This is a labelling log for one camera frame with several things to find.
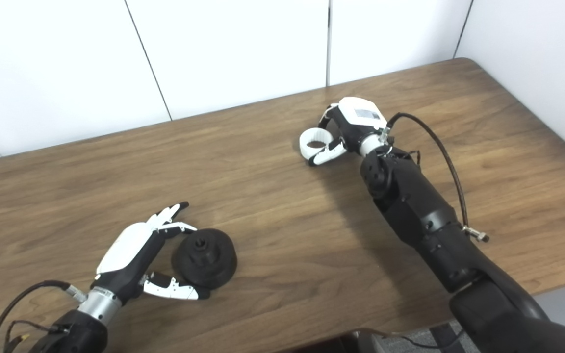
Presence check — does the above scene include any thick black wrist cable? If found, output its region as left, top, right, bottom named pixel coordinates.
left=0, top=279, right=87, bottom=353
left=385, top=112, right=490, bottom=243

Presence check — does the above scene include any right thick black wrist cable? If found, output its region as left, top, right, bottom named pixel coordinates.
left=385, top=112, right=490, bottom=243

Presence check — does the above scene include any round black stepped part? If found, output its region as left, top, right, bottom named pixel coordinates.
left=171, top=228, right=238, bottom=290

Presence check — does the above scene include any white plastic ring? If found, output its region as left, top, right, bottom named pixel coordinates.
left=299, top=127, right=344, bottom=162

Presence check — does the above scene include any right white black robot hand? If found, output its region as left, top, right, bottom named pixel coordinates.
left=307, top=97, right=391, bottom=167

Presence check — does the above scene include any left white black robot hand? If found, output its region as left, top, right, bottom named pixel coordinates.
left=94, top=201, right=210, bottom=307

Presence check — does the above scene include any thin wire with yellow connector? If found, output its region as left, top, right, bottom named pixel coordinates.
left=3, top=320, right=70, bottom=353

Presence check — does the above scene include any left thick black wrist cable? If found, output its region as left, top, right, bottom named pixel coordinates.
left=0, top=279, right=87, bottom=353

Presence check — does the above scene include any thin black wire bundle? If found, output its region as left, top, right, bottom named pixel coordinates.
left=385, top=146, right=421, bottom=166

